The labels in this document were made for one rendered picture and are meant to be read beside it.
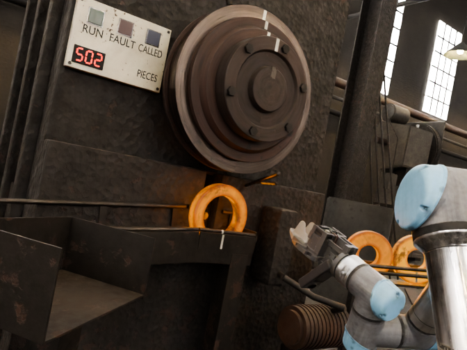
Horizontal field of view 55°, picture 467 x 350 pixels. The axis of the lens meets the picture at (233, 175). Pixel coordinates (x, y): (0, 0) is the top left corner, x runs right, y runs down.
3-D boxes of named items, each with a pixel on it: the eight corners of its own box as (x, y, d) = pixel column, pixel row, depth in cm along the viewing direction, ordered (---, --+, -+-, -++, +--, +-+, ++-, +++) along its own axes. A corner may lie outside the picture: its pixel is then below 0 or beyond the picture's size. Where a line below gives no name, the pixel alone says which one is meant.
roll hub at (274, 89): (206, 128, 117) (226, 23, 117) (285, 150, 133) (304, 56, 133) (217, 129, 112) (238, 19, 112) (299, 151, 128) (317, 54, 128)
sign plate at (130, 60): (62, 66, 114) (76, -4, 114) (156, 93, 128) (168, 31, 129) (65, 64, 112) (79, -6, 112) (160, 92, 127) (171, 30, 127)
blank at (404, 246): (391, 232, 147) (395, 233, 143) (439, 236, 147) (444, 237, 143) (388, 280, 146) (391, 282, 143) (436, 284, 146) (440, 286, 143)
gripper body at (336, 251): (332, 226, 117) (365, 250, 107) (318, 254, 119) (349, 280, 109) (311, 222, 113) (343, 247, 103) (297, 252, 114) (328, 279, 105)
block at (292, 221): (247, 276, 147) (260, 203, 147) (265, 277, 151) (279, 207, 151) (267, 286, 138) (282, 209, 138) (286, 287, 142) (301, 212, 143)
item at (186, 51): (149, 155, 120) (183, -18, 120) (281, 182, 146) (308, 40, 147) (159, 157, 114) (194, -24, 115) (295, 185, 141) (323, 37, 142)
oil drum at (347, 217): (295, 289, 408) (313, 192, 409) (339, 290, 441) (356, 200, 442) (345, 312, 359) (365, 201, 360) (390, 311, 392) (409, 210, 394)
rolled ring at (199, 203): (253, 189, 135) (246, 187, 137) (201, 179, 124) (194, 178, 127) (241, 250, 134) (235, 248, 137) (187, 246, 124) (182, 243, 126)
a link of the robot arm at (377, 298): (375, 329, 94) (387, 295, 91) (340, 297, 102) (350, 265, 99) (401, 321, 98) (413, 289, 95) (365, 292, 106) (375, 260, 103)
